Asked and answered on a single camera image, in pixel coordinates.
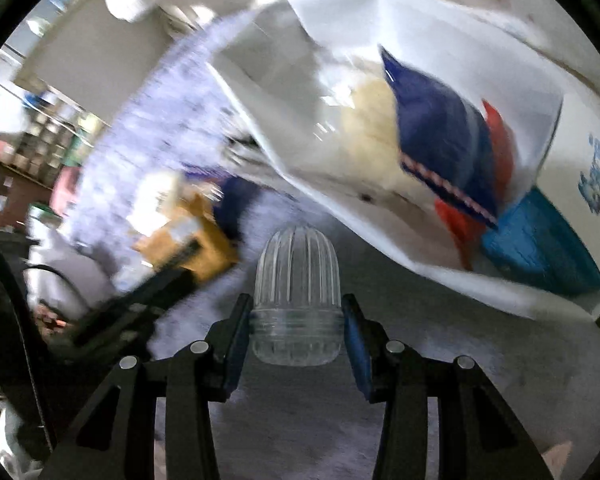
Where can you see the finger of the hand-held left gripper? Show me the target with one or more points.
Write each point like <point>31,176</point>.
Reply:
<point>145,285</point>

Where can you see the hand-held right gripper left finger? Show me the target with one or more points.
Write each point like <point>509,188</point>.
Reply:
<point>235,340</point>

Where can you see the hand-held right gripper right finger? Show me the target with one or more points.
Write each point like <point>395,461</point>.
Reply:
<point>357,347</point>

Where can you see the yellow cracker packet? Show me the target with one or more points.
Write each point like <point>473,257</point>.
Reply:
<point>200,245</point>

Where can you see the clear plastic bottle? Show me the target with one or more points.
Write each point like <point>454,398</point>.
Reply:
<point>295,280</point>

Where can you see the white fabric storage bin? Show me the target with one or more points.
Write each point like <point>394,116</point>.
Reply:
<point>505,75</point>

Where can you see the white pillow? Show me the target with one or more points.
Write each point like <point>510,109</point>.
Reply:
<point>65,265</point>

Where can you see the wooden cabinet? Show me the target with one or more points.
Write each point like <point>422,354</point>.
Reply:
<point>10,195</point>

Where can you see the purple fuzzy blanket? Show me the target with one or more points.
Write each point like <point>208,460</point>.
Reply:
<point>145,125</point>

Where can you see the shoe rack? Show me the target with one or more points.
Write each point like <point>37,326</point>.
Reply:
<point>40,145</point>

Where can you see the blue cardboard box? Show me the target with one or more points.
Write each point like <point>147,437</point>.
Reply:
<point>540,250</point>

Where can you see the pale snack packet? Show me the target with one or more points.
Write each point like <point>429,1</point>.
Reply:
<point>375,130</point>

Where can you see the blue striped-edge snack packet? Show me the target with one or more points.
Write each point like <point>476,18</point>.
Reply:
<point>440,145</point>

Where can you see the cream bed headboard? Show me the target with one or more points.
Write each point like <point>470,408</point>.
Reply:
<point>95,60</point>

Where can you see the red snack packet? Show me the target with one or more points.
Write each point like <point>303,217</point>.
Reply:
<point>502,145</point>

